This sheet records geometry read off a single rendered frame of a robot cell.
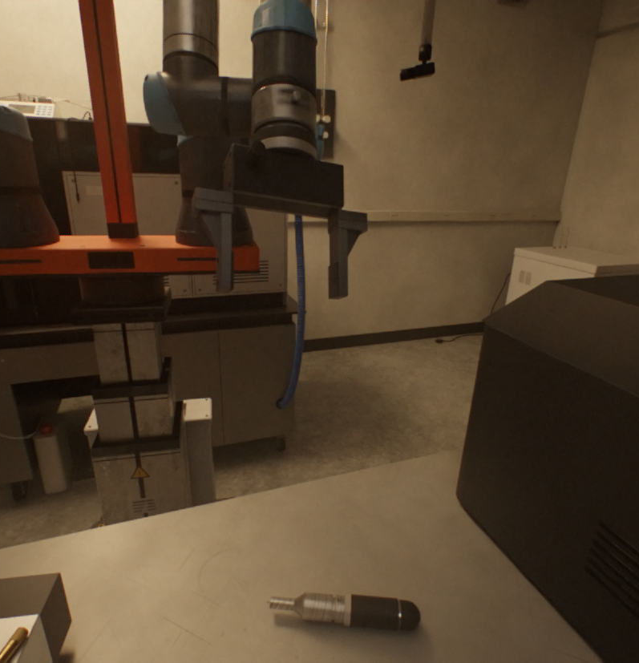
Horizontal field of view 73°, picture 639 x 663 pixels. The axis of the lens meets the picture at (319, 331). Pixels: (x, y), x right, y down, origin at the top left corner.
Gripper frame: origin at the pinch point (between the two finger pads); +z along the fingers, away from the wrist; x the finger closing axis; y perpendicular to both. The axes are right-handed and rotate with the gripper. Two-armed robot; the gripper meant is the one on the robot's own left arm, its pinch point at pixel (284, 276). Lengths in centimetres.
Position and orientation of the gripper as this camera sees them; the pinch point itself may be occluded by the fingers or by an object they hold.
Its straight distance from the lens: 49.0
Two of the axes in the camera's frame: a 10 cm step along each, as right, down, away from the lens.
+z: 0.1, 10.0, -0.8
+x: 9.2, 0.2, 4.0
